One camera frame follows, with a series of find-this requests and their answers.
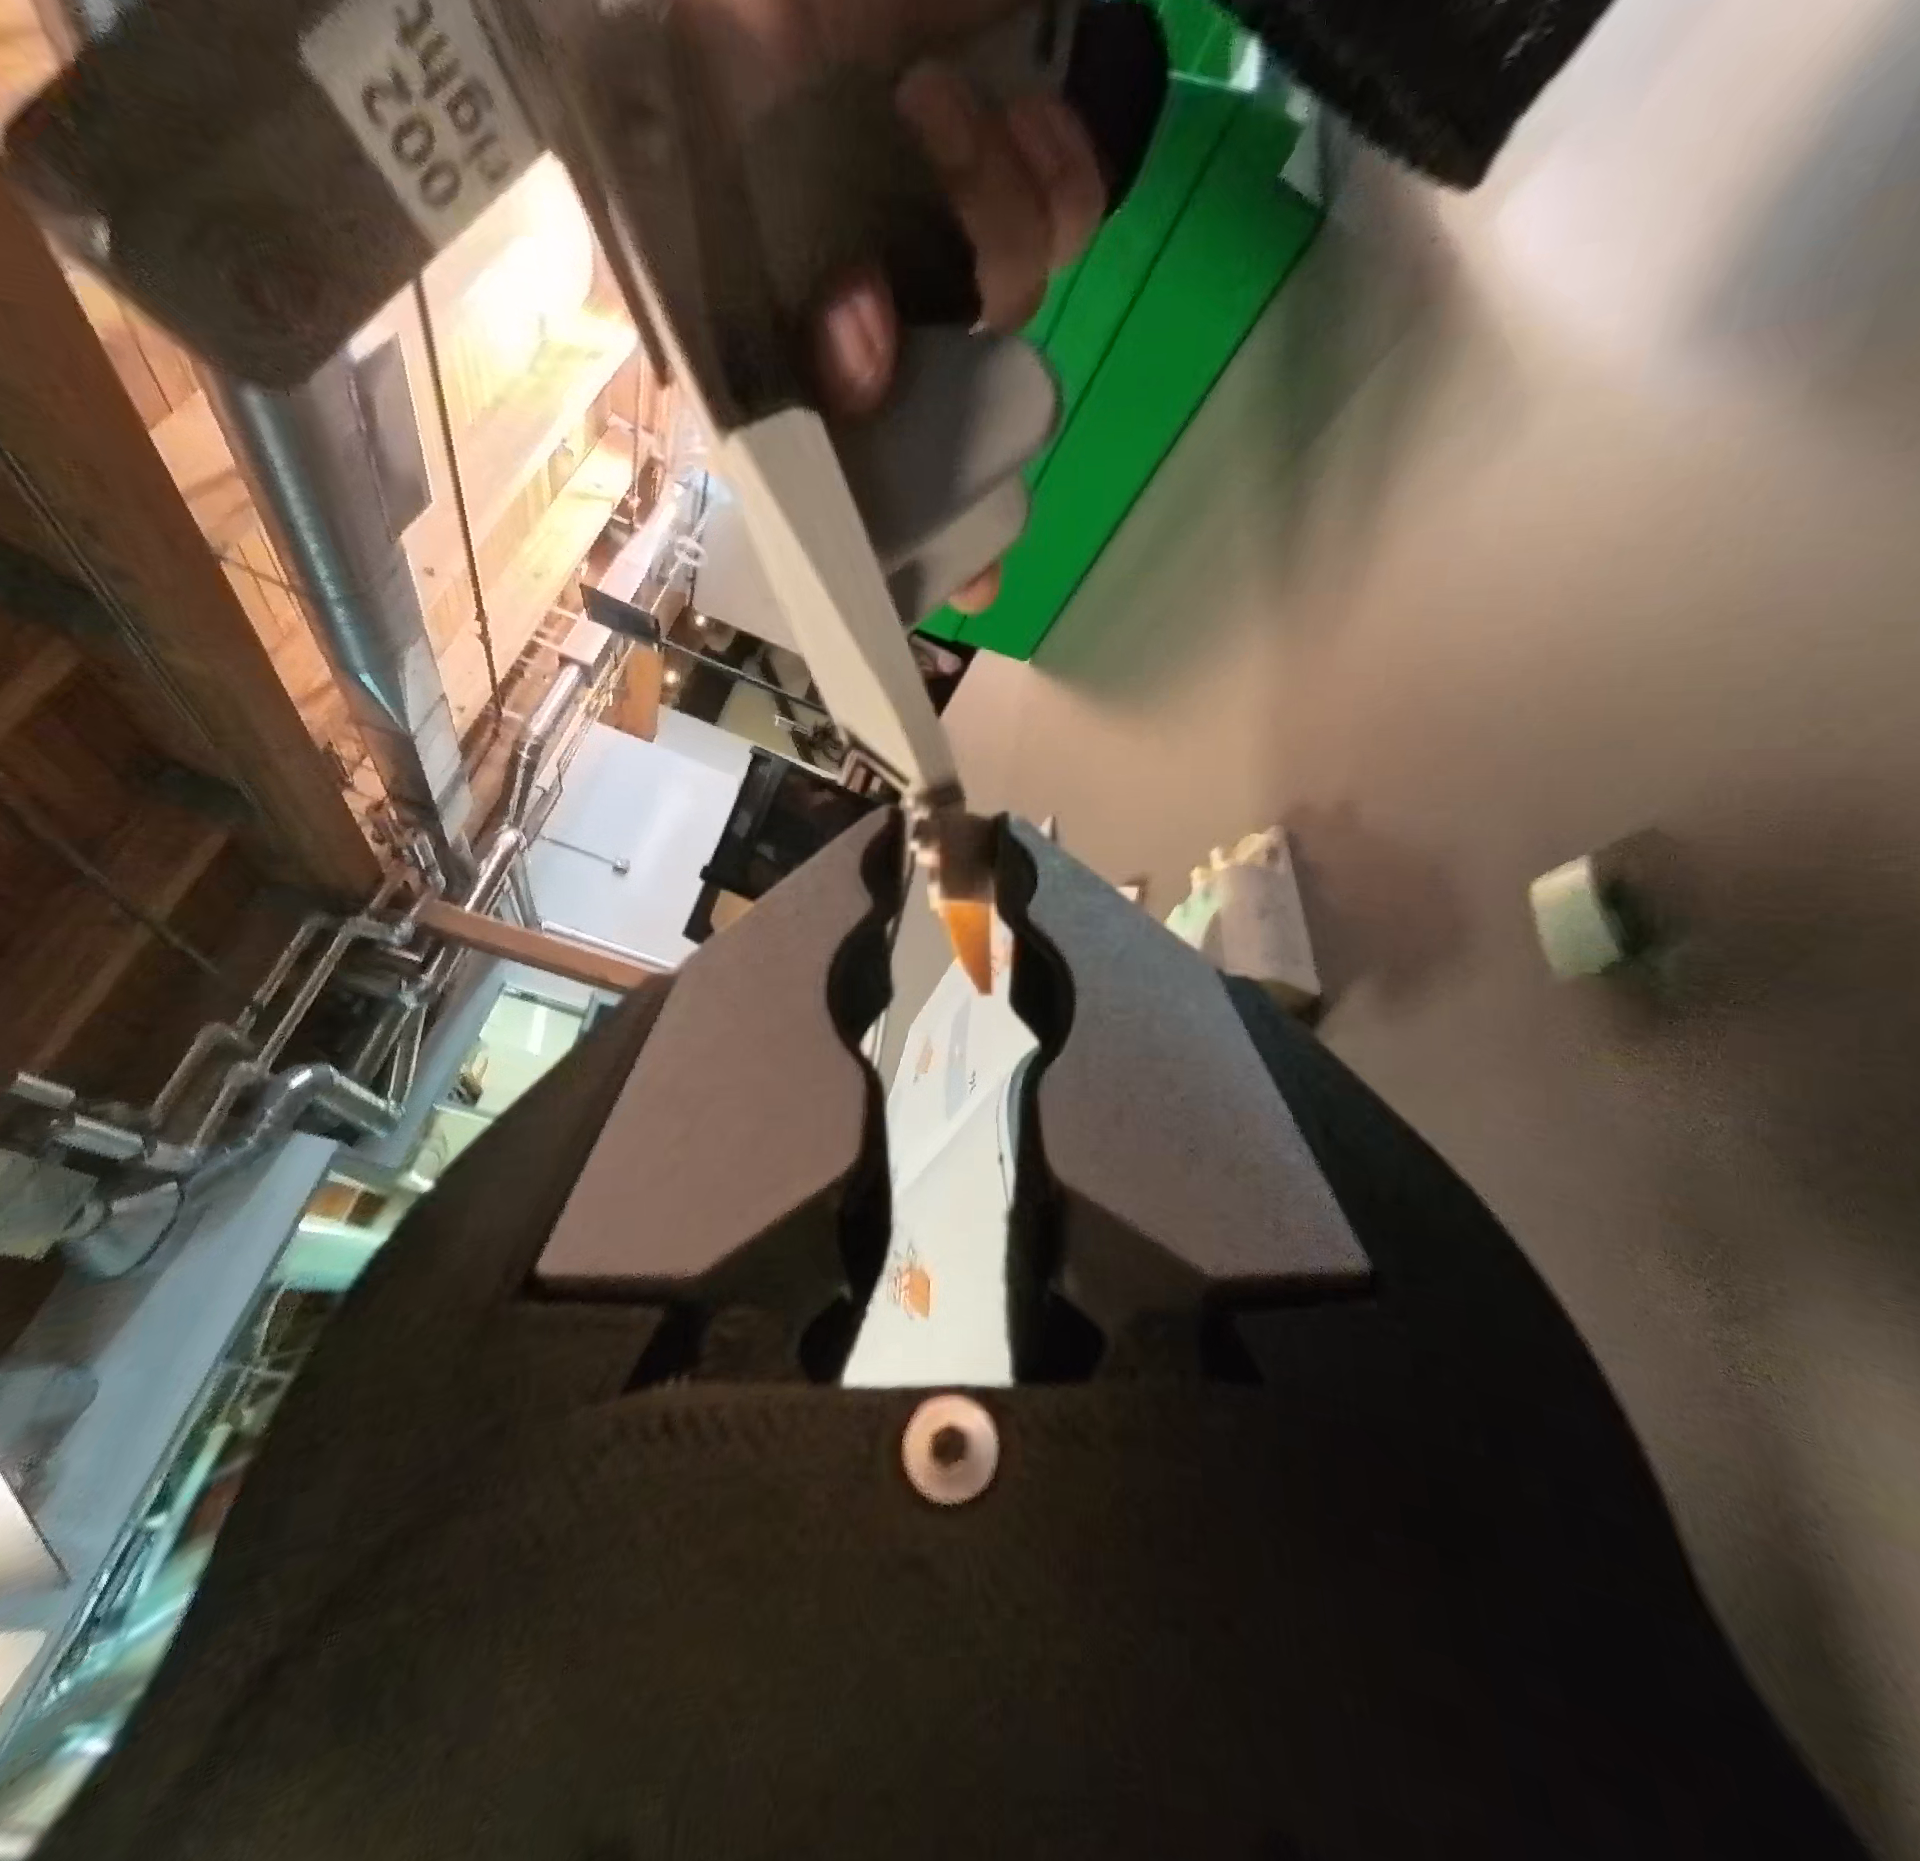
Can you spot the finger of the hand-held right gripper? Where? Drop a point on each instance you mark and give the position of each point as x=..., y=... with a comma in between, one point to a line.
x=839, y=571

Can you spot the person's right hand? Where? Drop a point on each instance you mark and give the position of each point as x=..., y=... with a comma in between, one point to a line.
x=898, y=136

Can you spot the large cream lego assembly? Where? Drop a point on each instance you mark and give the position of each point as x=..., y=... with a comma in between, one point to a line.
x=1254, y=924

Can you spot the open instruction booklet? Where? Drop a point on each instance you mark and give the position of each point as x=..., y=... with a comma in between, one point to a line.
x=946, y=1142

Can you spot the orange and cream lego assembly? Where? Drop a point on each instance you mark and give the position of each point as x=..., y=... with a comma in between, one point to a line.
x=967, y=940

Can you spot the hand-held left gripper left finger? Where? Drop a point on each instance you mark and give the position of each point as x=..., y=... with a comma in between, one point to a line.
x=704, y=1127

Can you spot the cluster of metal ceiling pipes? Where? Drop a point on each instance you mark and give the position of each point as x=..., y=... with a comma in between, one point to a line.
x=226, y=1110

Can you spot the small pale lego slope block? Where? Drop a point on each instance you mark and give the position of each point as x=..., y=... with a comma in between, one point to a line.
x=1574, y=916

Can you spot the black mesh chair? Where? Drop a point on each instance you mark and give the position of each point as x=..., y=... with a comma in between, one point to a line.
x=779, y=856

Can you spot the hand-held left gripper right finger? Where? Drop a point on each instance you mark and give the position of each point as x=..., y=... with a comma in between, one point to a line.
x=1201, y=1127

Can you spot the green plastic bin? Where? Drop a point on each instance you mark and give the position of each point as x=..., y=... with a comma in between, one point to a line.
x=1169, y=391

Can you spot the silver flexible duct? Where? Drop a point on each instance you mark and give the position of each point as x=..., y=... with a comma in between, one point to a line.
x=331, y=586

